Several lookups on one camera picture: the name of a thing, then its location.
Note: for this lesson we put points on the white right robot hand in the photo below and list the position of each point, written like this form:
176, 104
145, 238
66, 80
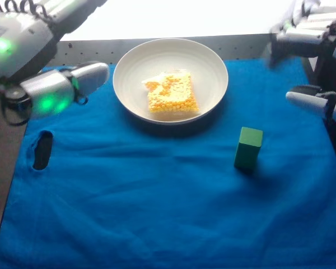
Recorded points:
308, 36

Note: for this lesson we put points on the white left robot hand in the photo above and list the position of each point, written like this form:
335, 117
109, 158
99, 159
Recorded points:
19, 53

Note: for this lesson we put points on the yellow corn packet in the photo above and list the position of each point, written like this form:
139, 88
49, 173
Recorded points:
173, 95

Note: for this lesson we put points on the white round plate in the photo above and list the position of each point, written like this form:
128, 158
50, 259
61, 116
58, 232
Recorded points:
134, 75

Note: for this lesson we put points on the green rectangular block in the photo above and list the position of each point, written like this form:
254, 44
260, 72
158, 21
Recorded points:
247, 151

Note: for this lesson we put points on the blue cloth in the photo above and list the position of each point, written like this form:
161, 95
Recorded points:
156, 201

